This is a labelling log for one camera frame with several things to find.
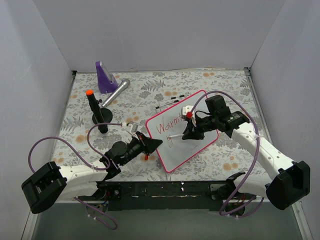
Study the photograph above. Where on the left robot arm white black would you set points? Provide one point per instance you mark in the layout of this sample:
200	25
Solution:
53	183

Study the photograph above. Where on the floral patterned table mat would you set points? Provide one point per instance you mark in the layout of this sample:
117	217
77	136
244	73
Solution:
80	142

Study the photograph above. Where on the black torch with orange cap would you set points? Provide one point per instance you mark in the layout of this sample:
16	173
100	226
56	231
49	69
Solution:
100	114

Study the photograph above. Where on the purple wedge stand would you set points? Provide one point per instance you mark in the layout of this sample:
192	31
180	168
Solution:
107	83

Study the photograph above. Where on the white red whiteboard marker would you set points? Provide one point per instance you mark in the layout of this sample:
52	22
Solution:
175	136

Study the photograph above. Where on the pink framed whiteboard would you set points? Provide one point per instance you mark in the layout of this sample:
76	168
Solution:
174	152

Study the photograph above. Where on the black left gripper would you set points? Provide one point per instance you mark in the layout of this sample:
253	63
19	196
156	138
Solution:
144	144

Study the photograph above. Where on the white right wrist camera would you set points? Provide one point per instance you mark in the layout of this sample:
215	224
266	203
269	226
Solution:
187	114

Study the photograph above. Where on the silver microphone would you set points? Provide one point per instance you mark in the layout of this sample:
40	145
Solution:
123	86

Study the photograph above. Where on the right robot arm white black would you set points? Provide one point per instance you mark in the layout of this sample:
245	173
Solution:
289	181

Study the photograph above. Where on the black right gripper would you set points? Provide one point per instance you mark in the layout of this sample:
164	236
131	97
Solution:
197	128

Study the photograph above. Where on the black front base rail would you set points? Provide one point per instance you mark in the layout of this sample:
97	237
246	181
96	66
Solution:
159	195

